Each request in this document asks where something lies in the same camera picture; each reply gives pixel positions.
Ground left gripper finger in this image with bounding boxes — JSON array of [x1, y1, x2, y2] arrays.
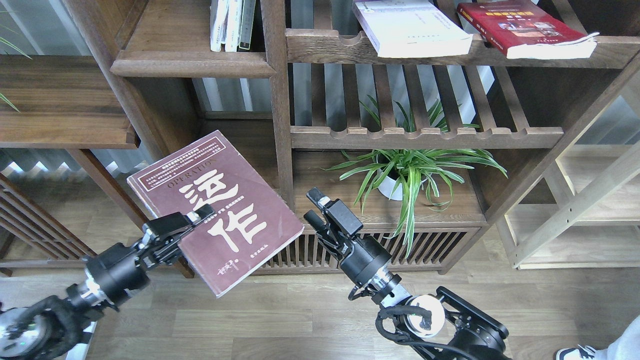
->
[[186, 203, 215, 228]]

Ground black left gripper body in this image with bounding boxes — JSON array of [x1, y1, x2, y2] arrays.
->
[[80, 212, 194, 308]]

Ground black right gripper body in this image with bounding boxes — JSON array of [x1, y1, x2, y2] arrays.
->
[[318, 199, 393, 292]]

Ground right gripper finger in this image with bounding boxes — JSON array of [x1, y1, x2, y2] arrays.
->
[[303, 210, 332, 239], [306, 187, 332, 211]]

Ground maroon book white characters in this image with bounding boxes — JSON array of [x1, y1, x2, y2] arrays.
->
[[127, 130, 304, 297]]

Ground white paperback book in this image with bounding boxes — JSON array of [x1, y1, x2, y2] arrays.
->
[[352, 0, 473, 59]]

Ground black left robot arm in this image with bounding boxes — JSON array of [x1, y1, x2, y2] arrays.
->
[[1, 203, 214, 360]]

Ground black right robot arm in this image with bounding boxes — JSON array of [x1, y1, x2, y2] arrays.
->
[[304, 187, 509, 360]]

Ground dark wooden side shelf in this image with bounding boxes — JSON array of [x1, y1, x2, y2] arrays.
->
[[0, 54, 196, 279]]

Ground slatted wooden rack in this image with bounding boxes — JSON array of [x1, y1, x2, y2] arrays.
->
[[1, 174, 127, 272]]

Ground potted spider plant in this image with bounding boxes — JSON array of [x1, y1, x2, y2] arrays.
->
[[325, 95, 509, 258]]

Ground dark wooden bookshelf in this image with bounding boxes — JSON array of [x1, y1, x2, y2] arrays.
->
[[64, 0, 639, 273]]

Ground white upright book middle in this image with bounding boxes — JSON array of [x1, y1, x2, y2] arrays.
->
[[224, 0, 243, 53]]

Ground white upright book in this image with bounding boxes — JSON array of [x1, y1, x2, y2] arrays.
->
[[224, 0, 243, 53], [209, 0, 229, 52]]

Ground dark green upright book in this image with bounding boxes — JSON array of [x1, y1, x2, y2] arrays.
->
[[237, 0, 257, 52]]

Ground white upright book left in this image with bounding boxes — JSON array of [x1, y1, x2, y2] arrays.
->
[[209, 0, 229, 52]]

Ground person's shoe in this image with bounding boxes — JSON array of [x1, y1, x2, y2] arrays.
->
[[554, 345, 596, 360]]

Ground green plant leaves left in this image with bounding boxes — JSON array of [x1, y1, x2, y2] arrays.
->
[[0, 20, 33, 113]]

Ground red paperback book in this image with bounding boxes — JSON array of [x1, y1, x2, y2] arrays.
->
[[457, 0, 598, 60]]

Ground grey trouser leg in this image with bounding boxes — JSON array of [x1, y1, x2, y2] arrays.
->
[[593, 316, 640, 360]]

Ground light wooden shelf frame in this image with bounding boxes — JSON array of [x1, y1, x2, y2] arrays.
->
[[495, 80, 640, 271]]

